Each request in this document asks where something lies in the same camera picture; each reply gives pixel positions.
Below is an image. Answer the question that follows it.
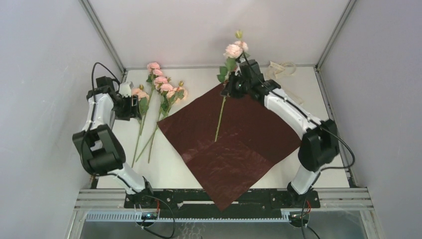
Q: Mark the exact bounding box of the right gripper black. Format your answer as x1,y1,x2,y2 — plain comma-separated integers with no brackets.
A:
219,72,250,100

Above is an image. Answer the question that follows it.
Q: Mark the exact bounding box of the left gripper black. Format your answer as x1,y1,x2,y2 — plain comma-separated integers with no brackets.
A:
112,95,142,121

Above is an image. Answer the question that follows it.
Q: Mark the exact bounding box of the pink fake flower stem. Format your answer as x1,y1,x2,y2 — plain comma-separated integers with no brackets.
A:
157,81,188,122
131,84,150,168
214,30,250,143
135,62,169,162

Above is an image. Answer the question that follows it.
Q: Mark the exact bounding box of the red wrapping paper sheet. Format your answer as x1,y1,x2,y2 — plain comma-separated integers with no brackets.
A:
158,85,301,211

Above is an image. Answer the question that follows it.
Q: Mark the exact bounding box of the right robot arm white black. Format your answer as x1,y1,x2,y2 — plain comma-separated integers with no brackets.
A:
221,58,356,207

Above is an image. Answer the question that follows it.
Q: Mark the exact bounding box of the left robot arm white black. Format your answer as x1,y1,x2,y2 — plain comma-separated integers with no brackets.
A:
72,62,157,208

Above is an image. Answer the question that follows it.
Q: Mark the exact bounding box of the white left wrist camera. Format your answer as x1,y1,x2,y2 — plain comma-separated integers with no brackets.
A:
118,81,134,98

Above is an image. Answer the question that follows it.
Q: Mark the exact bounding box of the cream ribbon string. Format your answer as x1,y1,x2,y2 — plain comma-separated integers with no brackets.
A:
266,60,305,106

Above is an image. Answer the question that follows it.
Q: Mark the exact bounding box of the aluminium frame front rail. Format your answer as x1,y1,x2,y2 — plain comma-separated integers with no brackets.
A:
75,188,374,211

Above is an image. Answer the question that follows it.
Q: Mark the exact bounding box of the white cable duct strip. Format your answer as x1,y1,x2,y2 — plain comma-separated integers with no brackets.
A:
86,211,291,223

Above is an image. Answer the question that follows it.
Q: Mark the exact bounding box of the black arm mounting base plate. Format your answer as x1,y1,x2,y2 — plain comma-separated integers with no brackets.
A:
124,189,321,220

